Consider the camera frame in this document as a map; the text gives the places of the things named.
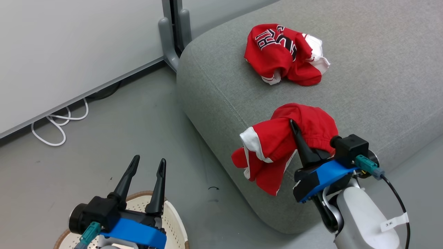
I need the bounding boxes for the large white partition panel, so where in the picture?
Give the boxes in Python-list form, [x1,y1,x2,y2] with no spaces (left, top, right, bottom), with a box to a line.
[0,0,180,139]

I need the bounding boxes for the teal left camera connector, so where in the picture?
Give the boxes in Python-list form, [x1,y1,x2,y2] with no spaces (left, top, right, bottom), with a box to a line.
[74,221,102,249]

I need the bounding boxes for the grey fabric sofa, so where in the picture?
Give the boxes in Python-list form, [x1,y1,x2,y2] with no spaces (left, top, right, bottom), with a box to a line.
[177,0,443,234]

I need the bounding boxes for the teal right camera connector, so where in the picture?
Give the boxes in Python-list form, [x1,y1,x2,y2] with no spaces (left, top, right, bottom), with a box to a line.
[355,155,385,179]

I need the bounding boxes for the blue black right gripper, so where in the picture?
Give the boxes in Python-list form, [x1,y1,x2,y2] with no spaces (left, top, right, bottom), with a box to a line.
[290,119,360,204]

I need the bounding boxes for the red shorts with white panel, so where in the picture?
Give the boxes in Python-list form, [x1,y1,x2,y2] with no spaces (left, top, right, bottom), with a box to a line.
[231,103,339,196]

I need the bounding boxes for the white laundry basket brown rim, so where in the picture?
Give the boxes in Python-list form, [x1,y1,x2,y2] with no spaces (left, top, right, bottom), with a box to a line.
[54,191,190,249]

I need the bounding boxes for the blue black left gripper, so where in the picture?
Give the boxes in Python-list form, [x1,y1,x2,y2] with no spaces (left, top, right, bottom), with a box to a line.
[100,155,168,249]

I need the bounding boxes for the dark cable under partition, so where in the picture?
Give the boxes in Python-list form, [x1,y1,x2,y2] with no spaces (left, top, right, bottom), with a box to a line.
[87,81,122,101]

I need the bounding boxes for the white paper label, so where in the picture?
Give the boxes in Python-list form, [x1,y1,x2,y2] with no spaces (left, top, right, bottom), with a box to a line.
[380,213,409,232]

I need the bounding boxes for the teal camera connector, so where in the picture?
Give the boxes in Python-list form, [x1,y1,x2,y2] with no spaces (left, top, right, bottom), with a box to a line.
[74,221,102,249]
[355,155,385,179]

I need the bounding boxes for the red jersey with black lettering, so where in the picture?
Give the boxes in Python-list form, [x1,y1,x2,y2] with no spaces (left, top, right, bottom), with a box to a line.
[244,24,330,87]

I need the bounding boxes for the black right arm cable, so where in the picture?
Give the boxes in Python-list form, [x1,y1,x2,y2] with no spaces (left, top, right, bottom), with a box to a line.
[380,175,411,249]

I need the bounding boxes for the coiled white floor cable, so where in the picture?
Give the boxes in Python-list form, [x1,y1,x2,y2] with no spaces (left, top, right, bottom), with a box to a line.
[31,98,89,147]

